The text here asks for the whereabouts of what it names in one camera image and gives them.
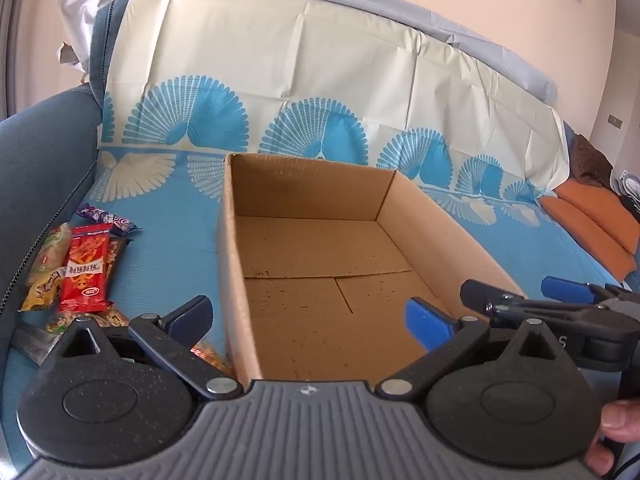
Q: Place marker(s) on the wall switch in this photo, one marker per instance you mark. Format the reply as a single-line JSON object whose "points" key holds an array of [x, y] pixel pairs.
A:
{"points": [[615, 120]]}

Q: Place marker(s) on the blue cream printed sheet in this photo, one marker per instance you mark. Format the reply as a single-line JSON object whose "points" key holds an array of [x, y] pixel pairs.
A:
{"points": [[170, 260]]}

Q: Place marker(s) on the red snack packet white label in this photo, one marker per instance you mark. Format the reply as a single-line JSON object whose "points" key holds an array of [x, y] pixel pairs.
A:
{"points": [[85, 270]]}

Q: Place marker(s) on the dark brown snack packet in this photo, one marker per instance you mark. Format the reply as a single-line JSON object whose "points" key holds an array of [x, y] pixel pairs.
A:
{"points": [[119, 260]]}

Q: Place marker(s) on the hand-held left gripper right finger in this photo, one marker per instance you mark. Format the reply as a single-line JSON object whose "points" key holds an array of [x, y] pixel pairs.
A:
{"points": [[425, 322]]}

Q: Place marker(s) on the grey blue cover sheet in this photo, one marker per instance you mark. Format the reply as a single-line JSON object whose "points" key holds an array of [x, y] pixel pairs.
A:
{"points": [[450, 25]]}

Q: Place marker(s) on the purple snack packet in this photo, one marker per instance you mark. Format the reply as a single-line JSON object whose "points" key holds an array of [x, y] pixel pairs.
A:
{"points": [[107, 217]]}

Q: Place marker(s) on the green white snack packet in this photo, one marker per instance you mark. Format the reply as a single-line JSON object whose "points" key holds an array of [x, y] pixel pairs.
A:
{"points": [[50, 250]]}

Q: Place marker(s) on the grey curtain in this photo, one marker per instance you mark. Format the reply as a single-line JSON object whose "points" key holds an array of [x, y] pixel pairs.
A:
{"points": [[7, 35]]}

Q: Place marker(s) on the person's right hand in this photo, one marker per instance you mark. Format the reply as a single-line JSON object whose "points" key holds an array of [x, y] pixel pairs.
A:
{"points": [[620, 420]]}

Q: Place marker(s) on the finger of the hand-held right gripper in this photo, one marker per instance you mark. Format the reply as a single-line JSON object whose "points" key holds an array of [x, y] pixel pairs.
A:
{"points": [[565, 289], [480, 292]]}

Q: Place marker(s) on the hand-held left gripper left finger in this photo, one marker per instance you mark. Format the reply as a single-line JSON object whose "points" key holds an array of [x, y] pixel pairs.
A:
{"points": [[192, 312]]}

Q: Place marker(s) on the blue fabric sofa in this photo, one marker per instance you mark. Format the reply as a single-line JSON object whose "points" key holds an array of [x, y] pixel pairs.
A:
{"points": [[45, 160]]}

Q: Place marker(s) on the brown cardboard box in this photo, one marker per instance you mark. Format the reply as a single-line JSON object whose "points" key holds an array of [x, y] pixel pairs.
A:
{"points": [[320, 260]]}

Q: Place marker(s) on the brown cloth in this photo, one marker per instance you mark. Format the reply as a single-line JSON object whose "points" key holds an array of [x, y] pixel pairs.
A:
{"points": [[592, 160]]}

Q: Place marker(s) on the yellow green printed snack packet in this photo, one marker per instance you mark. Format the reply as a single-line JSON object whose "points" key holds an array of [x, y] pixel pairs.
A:
{"points": [[115, 317]]}

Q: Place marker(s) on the orange cushion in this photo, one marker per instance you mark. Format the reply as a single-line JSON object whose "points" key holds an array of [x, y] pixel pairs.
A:
{"points": [[595, 200], [580, 235]]}

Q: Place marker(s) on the grey foil snack packet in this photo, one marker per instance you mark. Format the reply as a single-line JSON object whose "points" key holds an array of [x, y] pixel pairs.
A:
{"points": [[32, 345]]}

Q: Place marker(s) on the golden candy packet red ends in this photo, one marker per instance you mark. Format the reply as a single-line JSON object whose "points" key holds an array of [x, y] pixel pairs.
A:
{"points": [[212, 355]]}

